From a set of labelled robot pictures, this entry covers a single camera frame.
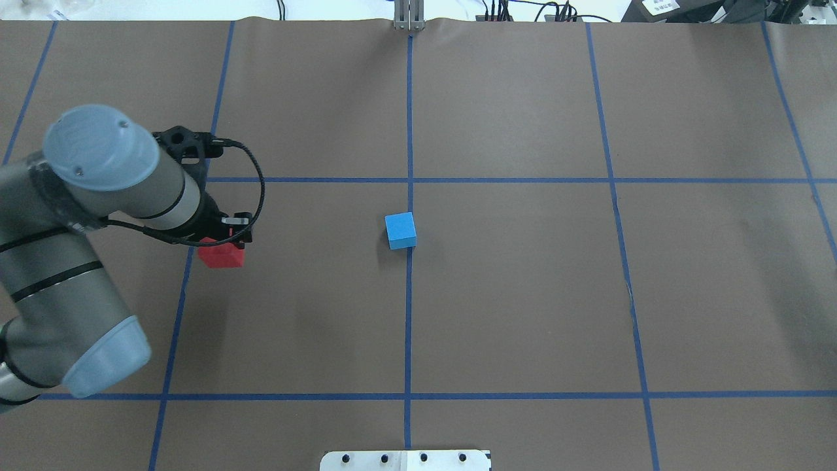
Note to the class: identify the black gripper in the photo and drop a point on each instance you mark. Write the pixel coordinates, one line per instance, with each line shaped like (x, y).
(213, 218)

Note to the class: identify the red block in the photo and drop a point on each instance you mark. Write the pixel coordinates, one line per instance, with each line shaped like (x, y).
(228, 255)

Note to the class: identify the blue block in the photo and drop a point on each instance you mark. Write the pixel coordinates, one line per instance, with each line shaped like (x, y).
(401, 232)

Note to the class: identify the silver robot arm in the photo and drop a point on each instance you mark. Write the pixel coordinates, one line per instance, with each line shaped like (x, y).
(95, 169)

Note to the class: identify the black power strip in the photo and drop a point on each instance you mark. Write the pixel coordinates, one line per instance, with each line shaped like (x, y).
(526, 12)

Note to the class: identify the black box with label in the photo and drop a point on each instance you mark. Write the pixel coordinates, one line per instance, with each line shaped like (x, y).
(697, 12)

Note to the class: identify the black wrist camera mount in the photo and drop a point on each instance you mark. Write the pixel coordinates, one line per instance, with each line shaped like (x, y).
(190, 149)

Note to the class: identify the aluminium frame post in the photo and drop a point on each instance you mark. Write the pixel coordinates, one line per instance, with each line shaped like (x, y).
(409, 15)

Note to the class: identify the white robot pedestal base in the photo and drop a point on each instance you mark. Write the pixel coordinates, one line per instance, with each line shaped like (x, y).
(428, 459)

